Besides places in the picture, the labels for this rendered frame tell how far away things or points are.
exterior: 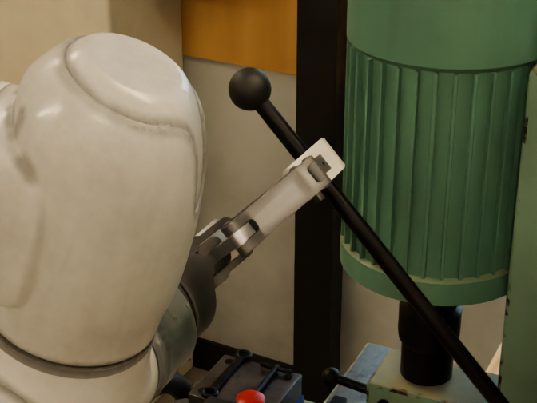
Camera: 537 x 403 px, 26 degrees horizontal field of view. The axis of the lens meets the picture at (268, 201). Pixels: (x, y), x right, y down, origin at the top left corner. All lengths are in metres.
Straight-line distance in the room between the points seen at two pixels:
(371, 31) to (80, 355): 0.43
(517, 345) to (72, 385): 0.49
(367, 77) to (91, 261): 0.44
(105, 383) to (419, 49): 0.41
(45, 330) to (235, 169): 2.17
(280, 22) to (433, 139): 1.64
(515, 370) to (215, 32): 1.74
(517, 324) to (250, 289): 1.92
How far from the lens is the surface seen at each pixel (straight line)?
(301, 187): 0.84
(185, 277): 0.79
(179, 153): 0.57
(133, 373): 0.66
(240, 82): 0.93
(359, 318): 2.79
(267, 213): 0.82
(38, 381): 0.65
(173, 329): 0.76
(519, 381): 1.05
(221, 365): 1.30
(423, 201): 0.98
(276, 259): 2.82
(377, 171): 0.99
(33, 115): 0.57
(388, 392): 1.15
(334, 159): 0.93
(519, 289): 1.01
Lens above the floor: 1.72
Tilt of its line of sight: 25 degrees down
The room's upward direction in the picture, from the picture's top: straight up
